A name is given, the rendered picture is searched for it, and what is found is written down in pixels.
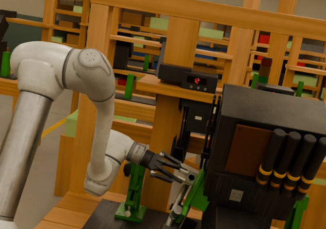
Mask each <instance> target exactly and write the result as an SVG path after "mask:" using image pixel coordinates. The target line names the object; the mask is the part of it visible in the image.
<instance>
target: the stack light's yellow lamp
mask: <svg viewBox="0 0 326 229"><path fill-rule="evenodd" d="M270 70H271V68H268V67H263V66H260V70H259V76H262V77H269V74H270Z"/></svg>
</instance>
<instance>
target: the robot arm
mask: <svg viewBox="0 0 326 229"><path fill-rule="evenodd" d="M10 68H11V71H12V73H13V74H14V76H15V77H16V78H17V81H18V83H17V86H18V90H19V92H20V94H19V96H18V99H17V102H16V105H15V108H14V111H13V114H12V116H11V119H10V122H9V125H8V128H7V131H6V133H5V136H4V139H3V143H2V145H1V148H0V229H18V226H17V224H16V222H15V220H14V217H15V214H16V211H17V208H18V205H19V201H20V198H21V195H22V192H23V189H24V186H25V183H26V180H27V177H28V174H29V171H30V168H31V165H32V163H33V159H34V156H35V153H36V150H37V147H38V144H39V141H40V138H41V135H42V132H43V129H44V126H45V123H46V120H47V117H48V114H49V110H50V107H51V104H52V102H54V101H55V100H56V99H57V98H58V97H59V95H60V94H61V93H62V92H63V91H64V89H68V90H73V91H76V92H80V93H83V94H86V95H87V96H88V98H89V99H90V100H91V101H92V102H93V103H94V105H95V106H96V108H97V118H96V125H95V131H94V138H93V144H92V151H91V159H90V163H89V164H88V167H87V173H86V178H85V181H84V189H85V191H86V192H87V193H89V194H91V195H94V196H96V197H99V196H102V195H104V194H105V193H106V192H107V191H108V189H109V188H110V186H111V185H112V183H113V181H114V179H115V177H116V175H117V173H118V170H119V168H120V166H121V164H122V162H123V161H124V160H127V161H129V162H131V163H133V164H135V165H138V164H139V163H140V165H141V166H143V167H145V168H148V169H149V170H150V171H151V175H150V177H151V178H158V179H160V180H163V181H166V182H168V183H172V182H173V181H177V182H179V183H185V184H187V185H189V186H190V184H189V183H187V182H185V180H186V179H184V178H182V177H180V176H178V175H177V176H174V175H173V174H171V173H170V172H168V171H167V170H165V169H164V168H163V167H162V165H165V166H168V167H171V168H174V169H177V170H179V172H180V173H182V174H184V175H188V170H187V169H186V168H183V167H181V162H180V161H179V160H177V159H175V158H174V157H172V156H170V155H169V154H167V153H166V152H165V151H164V150H162V152H161V153H159V154H158V153H154V152H152V151H150V150H148V149H147V150H146V147H145V146H144V145H142V144H140V143H138V142H135V141H133V140H132V139H131V138H130V137H128V136H127V135H125V134H123V133H120V132H118V131H115V130H112V129H111V127H112V122H113V117H114V97H115V77H114V72H113V69H112V67H111V65H110V63H109V61H108V59H107V58H106V57H105V56H104V55H103V54H102V53H101V52H100V51H99V50H97V49H94V48H85V49H75V48H71V47H69V46H66V45H61V44H57V43H51V42H44V41H32V42H27V43H22V44H20V45H19V46H17V47H16V48H15V49H14V50H13V52H12V54H11V57H10ZM161 156H162V157H165V158H166V159H168V160H169V161H171V162H173V163H171V162H168V161H166V160H163V159H162V157H161ZM154 171H159V172H161V173H163V174H164V175H166V176H167V177H166V176H163V175H160V174H158V173H156V172H154Z"/></svg>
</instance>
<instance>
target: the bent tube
mask: <svg viewBox="0 0 326 229"><path fill-rule="evenodd" d="M197 176H198V174H197V173H195V172H193V171H191V170H189V172H188V175H187V177H186V180H185V182H187V183H189V184H191V185H194V183H195V180H196V178H197ZM189 187H190V186H189V185H187V184H185V183H183V185H182V187H181V189H180V191H179V193H178V195H177V198H176V200H175V202H174V205H173V207H172V209H171V211H172V210H173V208H174V207H175V206H176V205H179V206H180V205H181V203H182V200H183V198H184V196H185V194H186V192H187V190H188V188H189ZM173 223H174V220H172V219H171V218H170V217H168V219H167V221H166V225H168V226H170V227H172V225H173Z"/></svg>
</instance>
